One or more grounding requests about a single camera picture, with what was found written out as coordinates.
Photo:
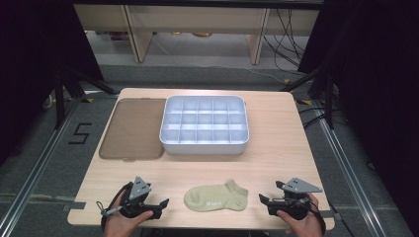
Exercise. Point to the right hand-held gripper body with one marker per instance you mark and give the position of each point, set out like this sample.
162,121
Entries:
294,197

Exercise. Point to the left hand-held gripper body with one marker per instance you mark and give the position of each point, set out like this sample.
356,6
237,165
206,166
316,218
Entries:
139,192

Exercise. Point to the pale green ankle sock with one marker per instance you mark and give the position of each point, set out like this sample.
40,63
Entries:
215,197

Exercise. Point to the white divided storage box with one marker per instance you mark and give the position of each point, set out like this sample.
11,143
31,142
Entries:
204,124

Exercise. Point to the person's right hand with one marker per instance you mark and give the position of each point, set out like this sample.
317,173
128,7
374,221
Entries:
304,227

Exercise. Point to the person's left hand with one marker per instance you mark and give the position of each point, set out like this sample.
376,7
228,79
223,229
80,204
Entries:
124,225

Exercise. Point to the brown translucent box lid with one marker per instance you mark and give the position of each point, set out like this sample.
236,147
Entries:
133,129

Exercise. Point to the grey floor tape strip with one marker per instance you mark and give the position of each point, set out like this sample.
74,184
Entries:
74,206

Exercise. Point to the yellow floor tape piece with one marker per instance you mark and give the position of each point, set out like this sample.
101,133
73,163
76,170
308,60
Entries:
87,99
304,102

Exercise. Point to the black metal stand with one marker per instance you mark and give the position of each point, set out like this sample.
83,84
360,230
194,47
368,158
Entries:
324,95
64,95

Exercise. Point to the black curtain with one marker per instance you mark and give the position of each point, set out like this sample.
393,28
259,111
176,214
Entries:
378,82
36,65

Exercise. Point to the aluminium floor rail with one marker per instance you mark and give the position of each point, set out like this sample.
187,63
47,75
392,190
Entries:
349,171
36,168

